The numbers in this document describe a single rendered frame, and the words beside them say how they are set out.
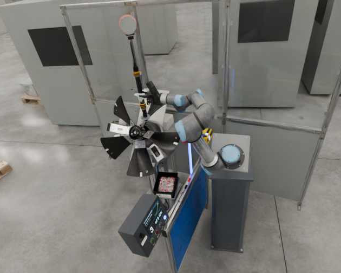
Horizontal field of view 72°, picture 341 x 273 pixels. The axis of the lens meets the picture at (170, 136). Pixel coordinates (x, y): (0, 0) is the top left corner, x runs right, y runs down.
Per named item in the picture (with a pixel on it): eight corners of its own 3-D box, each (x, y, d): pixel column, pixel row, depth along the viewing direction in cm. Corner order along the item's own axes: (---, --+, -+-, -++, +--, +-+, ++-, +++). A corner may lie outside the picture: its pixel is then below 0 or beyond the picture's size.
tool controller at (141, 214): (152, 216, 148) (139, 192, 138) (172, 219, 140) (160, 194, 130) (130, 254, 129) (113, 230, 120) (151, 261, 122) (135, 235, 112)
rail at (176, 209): (204, 154, 226) (204, 147, 221) (208, 154, 224) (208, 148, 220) (162, 235, 162) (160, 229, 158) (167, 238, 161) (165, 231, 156)
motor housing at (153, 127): (138, 145, 219) (130, 144, 207) (142, 121, 219) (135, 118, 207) (159, 150, 210) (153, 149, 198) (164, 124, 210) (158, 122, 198)
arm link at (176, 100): (183, 109, 161) (179, 103, 153) (168, 106, 165) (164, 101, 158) (186, 98, 163) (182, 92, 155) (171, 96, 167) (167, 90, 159)
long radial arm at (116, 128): (143, 129, 218) (137, 128, 208) (142, 137, 218) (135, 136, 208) (118, 124, 230) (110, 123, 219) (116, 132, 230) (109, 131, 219)
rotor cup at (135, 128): (133, 140, 203) (125, 139, 192) (137, 124, 203) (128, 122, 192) (148, 143, 198) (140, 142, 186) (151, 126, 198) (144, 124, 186)
